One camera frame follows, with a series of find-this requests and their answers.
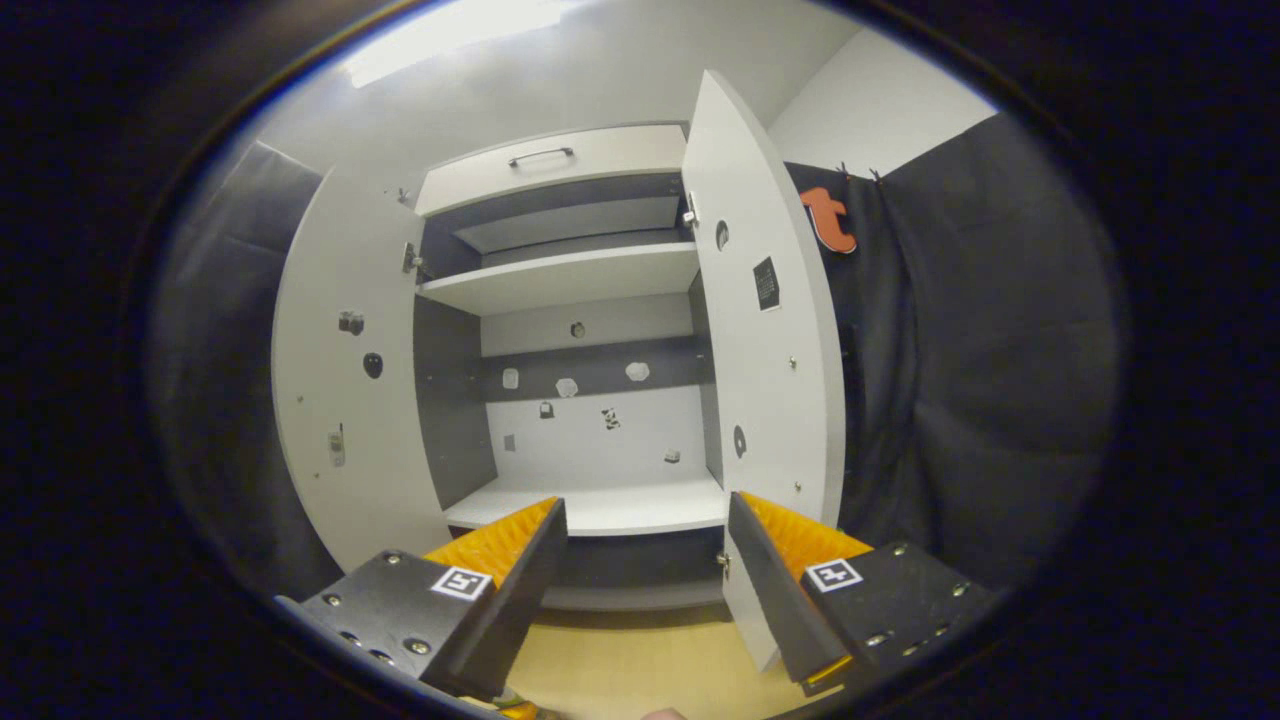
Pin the ceiling light panel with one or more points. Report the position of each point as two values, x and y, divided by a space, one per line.
450 35

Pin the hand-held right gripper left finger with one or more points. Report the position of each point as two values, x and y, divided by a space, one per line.
525 590

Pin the white cabinet drawer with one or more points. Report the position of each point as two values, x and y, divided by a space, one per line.
620 160

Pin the black backdrop cloth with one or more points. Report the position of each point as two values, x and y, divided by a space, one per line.
980 350

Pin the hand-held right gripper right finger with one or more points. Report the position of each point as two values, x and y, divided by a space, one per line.
770 600

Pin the white cabinet shelf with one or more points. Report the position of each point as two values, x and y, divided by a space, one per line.
640 510
560 275

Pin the white cabinet door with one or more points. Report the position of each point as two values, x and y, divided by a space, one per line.
770 380
340 400

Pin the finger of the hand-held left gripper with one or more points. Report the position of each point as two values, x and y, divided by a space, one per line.
522 712

